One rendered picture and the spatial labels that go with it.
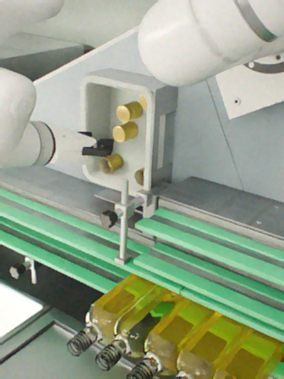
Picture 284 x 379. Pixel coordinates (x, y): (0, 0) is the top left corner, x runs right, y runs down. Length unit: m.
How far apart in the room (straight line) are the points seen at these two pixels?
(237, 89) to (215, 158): 0.19
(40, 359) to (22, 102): 0.49
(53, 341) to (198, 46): 0.68
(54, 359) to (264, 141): 0.55
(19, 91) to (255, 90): 0.37
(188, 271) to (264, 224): 0.15
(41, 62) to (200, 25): 1.37
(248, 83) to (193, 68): 0.31
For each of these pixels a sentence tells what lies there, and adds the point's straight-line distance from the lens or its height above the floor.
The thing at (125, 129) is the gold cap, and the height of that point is 0.81.
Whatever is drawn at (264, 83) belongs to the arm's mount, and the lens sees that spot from 0.84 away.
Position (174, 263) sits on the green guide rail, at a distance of 0.92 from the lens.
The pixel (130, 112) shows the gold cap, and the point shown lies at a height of 0.81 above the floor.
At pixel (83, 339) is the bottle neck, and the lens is 0.83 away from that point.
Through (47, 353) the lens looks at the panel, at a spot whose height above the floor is 1.08.
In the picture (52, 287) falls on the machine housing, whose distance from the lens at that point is 1.23.
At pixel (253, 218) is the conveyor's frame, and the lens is 0.89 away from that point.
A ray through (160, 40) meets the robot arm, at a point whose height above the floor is 1.14.
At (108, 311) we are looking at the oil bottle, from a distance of 0.86.
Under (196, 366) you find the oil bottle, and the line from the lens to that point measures 0.78.
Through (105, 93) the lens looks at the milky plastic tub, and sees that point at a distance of 1.08.
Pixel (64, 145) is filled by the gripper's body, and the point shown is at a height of 1.02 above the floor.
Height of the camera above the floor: 1.59
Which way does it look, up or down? 48 degrees down
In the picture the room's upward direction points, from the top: 120 degrees counter-clockwise
